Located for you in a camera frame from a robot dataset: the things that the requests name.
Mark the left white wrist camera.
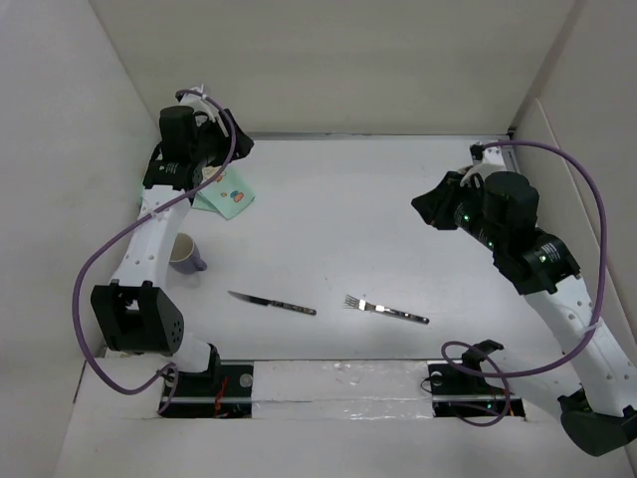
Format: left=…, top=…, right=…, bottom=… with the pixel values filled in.
left=175, top=84, right=229, bottom=137

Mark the steel table fork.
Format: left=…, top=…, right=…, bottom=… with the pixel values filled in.
left=343, top=295, right=430, bottom=325

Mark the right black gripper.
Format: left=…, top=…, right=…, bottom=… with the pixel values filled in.
left=410, top=170, right=505, bottom=252

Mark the purple ceramic mug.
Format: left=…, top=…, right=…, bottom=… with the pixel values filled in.
left=169, top=233, right=208, bottom=275

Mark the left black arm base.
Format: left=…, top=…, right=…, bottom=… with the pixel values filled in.
left=159, top=361, right=254, bottom=419

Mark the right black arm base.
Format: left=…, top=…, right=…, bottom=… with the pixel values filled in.
left=420, top=360, right=526, bottom=420

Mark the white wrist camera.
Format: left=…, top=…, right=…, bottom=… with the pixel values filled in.
left=175, top=84, right=229, bottom=137
left=460, top=143, right=507, bottom=186

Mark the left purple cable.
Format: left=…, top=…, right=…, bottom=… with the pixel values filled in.
left=72, top=89, right=238, bottom=414

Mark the green cartoon print cloth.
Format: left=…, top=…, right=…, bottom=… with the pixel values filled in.
left=192, top=166, right=255, bottom=220

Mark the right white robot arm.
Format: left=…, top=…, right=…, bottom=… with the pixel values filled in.
left=411, top=171, right=636, bottom=457

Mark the steel table knife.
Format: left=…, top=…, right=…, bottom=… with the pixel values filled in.
left=228, top=291, right=317, bottom=316

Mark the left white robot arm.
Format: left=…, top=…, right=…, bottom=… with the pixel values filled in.
left=91, top=106, right=254, bottom=395

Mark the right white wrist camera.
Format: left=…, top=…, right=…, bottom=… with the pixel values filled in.
left=460, top=143, right=507, bottom=186

